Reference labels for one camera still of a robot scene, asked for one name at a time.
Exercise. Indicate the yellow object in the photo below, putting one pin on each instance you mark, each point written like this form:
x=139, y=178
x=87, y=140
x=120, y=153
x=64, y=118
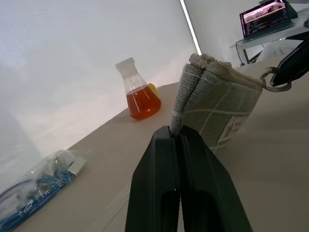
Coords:
x=153, y=88

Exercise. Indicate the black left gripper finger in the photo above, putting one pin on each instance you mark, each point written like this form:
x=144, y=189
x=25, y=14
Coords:
x=154, y=178
x=207, y=183

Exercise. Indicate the clear plastic bag blue parts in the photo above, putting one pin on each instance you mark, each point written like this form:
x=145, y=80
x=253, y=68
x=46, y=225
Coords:
x=38, y=183

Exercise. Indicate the glass side table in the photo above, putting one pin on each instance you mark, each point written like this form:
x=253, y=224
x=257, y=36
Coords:
x=268, y=41

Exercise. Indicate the flask with orange liquid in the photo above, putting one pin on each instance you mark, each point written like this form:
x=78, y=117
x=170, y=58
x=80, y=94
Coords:
x=141, y=96

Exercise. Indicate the open laptop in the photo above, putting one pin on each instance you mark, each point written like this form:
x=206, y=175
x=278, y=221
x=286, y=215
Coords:
x=265, y=19

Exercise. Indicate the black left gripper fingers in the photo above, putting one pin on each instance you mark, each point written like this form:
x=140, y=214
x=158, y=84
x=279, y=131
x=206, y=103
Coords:
x=292, y=65

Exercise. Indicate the white light strip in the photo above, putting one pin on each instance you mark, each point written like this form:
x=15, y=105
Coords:
x=190, y=26

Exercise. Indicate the grey plaid pouch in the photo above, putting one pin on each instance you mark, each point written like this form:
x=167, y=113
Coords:
x=217, y=96

